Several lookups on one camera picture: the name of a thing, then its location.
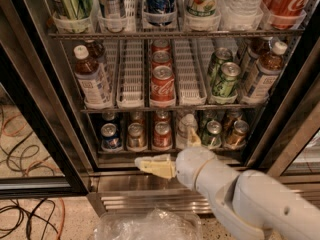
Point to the red can shelf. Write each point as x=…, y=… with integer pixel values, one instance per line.
x=162, y=136
x=161, y=116

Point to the rear coca-cola can middle shelf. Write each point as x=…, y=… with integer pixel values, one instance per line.
x=160, y=45

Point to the rear green can bottom shelf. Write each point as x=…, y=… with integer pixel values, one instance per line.
x=207, y=115

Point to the clear water bottle bottom shelf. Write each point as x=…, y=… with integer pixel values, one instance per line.
x=181, y=137

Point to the right rear tea bottle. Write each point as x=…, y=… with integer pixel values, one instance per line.
x=257, y=47

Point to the front green can bottom shelf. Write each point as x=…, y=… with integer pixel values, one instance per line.
x=211, y=136

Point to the front red can bottom shelf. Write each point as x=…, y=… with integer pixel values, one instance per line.
x=162, y=136

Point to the empty white tray right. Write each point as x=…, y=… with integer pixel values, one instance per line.
x=190, y=85

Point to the front coca-cola can middle shelf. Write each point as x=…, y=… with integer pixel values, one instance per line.
x=162, y=87

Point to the rear red can bottom shelf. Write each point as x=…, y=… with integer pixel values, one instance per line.
x=161, y=116

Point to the coca-cola bottle top shelf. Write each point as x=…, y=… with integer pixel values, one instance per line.
x=284, y=13

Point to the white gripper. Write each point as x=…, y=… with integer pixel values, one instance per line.
x=190, y=168

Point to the left front tea bottle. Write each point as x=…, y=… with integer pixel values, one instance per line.
x=92, y=79

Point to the blue pepsi can top shelf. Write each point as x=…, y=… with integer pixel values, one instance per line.
x=159, y=12

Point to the rear bronze can bottom shelf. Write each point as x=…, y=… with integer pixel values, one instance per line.
x=230, y=117

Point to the rear gold soda can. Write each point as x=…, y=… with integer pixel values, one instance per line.
x=137, y=117

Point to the clear plastic bin with bag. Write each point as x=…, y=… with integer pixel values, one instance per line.
x=156, y=224

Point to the right front tea bottle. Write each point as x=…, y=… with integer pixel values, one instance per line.
x=265, y=72

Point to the left rear tea bottle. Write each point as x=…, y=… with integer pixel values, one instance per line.
x=97, y=50

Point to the bronze can shelf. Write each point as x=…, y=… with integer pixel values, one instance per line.
x=237, y=134
x=230, y=117

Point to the coca-cola can shelf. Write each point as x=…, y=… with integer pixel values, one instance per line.
x=161, y=58
x=160, y=45
x=162, y=87

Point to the front green can middle shelf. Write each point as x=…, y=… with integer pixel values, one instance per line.
x=226, y=79

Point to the green can shelf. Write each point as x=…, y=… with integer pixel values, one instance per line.
x=211, y=136
x=226, y=79
x=207, y=115
x=71, y=2
x=218, y=57

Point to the rear green can middle shelf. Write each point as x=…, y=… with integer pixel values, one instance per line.
x=218, y=57

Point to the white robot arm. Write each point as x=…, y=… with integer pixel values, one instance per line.
x=249, y=204

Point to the front gold soda can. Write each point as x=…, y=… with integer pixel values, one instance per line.
x=136, y=136

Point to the front bronze can bottom shelf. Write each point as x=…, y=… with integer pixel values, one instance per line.
x=237, y=134

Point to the fridge sliding glass door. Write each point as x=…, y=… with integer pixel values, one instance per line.
x=40, y=82

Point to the green can top shelf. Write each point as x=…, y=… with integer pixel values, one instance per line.
x=71, y=2

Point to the tea bottle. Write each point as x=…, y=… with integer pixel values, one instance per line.
x=92, y=79
x=97, y=50
x=257, y=47
x=265, y=72

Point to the gold soda can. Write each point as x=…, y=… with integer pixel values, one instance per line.
x=137, y=117
x=136, y=136

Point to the silver can top shelf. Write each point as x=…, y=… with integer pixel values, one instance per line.
x=112, y=9

